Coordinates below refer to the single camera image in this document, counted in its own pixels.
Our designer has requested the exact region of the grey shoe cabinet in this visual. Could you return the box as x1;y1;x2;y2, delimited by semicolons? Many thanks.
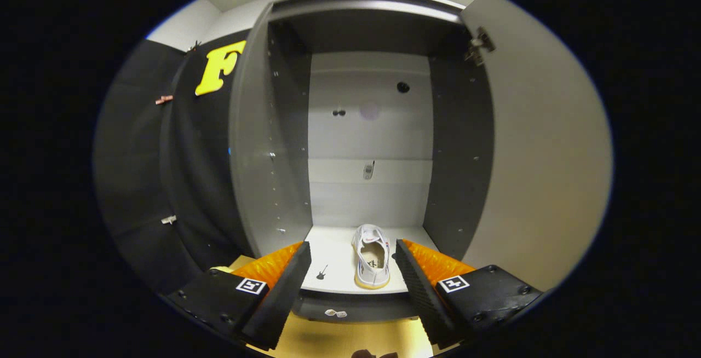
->
229;0;496;323

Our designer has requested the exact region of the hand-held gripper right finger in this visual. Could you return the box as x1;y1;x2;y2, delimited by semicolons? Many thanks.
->
394;239;544;348

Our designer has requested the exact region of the black backdrop cloth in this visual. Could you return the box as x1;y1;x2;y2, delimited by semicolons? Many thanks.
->
93;30;258;298

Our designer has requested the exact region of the white shoe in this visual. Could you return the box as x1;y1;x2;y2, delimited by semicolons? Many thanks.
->
352;224;391;290

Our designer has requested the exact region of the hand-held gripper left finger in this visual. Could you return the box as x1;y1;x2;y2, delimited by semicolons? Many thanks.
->
166;241;313;351

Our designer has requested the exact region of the beige shoe cabinet door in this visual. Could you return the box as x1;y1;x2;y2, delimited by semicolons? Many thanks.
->
460;0;614;293

